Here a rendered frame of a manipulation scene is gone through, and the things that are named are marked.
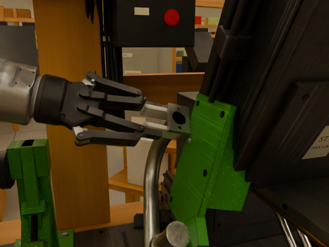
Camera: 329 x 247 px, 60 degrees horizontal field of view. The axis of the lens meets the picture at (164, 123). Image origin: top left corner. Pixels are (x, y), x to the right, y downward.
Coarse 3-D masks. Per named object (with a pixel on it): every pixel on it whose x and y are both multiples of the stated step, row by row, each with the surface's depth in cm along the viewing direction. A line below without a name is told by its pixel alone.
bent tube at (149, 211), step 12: (168, 108) 49; (180, 108) 50; (168, 120) 48; (180, 120) 51; (180, 132) 48; (156, 144) 55; (156, 156) 56; (156, 168) 56; (144, 180) 56; (156, 180) 56; (144, 192) 55; (156, 192) 55; (144, 204) 53; (156, 204) 53; (144, 216) 52; (156, 216) 52; (144, 228) 51; (156, 228) 50; (144, 240) 50
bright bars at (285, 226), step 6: (276, 216) 46; (282, 222) 45; (282, 228) 45; (288, 228) 45; (288, 234) 44; (300, 234) 45; (288, 240) 44; (300, 240) 45; (306, 240) 44; (288, 246) 44; (294, 246) 43; (306, 246) 44
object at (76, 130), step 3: (78, 126) 43; (72, 129) 43; (75, 129) 43; (78, 129) 43; (81, 129) 43; (84, 129) 42; (87, 129) 42; (75, 132) 42; (78, 132) 42; (75, 135) 42; (75, 138) 42; (75, 141) 42; (78, 141) 42; (84, 141) 42; (87, 141) 43
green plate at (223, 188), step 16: (208, 96) 47; (192, 112) 49; (208, 112) 44; (224, 112) 39; (192, 128) 48; (208, 128) 43; (224, 128) 39; (192, 144) 47; (208, 144) 42; (224, 144) 40; (192, 160) 46; (208, 160) 41; (224, 160) 42; (176, 176) 51; (192, 176) 45; (208, 176) 40; (224, 176) 42; (240, 176) 43; (176, 192) 49; (192, 192) 44; (208, 192) 41; (224, 192) 43; (240, 192) 44; (176, 208) 48; (192, 208) 43; (208, 208) 43; (224, 208) 44; (240, 208) 45
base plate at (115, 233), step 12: (108, 228) 73; (120, 228) 73; (132, 228) 73; (84, 240) 69; (96, 240) 69; (108, 240) 69; (120, 240) 69; (132, 240) 69; (252, 240) 69; (264, 240) 69; (276, 240) 69
